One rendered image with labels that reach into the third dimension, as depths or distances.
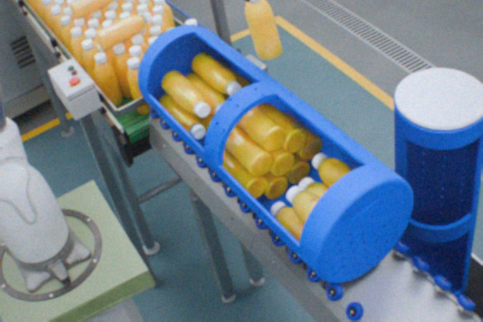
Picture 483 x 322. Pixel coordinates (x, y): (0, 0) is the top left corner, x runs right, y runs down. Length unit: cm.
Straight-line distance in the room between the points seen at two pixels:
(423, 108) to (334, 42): 220
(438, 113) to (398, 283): 52
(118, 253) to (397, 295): 66
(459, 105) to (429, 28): 229
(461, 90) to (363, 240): 65
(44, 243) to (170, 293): 138
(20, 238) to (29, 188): 12
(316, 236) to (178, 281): 155
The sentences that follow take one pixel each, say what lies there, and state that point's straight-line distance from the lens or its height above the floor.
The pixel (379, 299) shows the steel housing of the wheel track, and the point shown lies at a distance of 159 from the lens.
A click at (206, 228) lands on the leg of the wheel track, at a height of 48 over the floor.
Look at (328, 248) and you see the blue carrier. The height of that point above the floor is 113.
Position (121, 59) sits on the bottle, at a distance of 228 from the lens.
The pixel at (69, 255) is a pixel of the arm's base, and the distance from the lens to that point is 163.
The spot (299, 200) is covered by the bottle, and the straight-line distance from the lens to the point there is 154.
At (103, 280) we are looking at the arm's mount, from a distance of 158.
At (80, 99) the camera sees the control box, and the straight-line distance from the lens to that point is 214.
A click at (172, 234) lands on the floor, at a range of 309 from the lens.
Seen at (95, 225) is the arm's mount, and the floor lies 107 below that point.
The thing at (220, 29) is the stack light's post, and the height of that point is 89.
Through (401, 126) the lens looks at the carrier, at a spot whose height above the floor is 99.
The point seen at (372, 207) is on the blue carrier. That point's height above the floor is 117.
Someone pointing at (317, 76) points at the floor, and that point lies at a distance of 379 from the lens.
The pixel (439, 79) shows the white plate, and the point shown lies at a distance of 201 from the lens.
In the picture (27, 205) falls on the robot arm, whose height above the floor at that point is 129.
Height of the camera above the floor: 224
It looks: 40 degrees down
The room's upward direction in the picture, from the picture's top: 12 degrees counter-clockwise
